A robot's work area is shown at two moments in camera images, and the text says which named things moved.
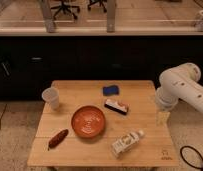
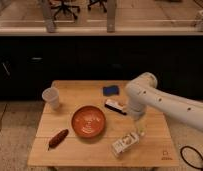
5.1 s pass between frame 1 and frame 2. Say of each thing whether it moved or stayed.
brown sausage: stayed
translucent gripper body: moved
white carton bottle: stayed
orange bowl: stayed
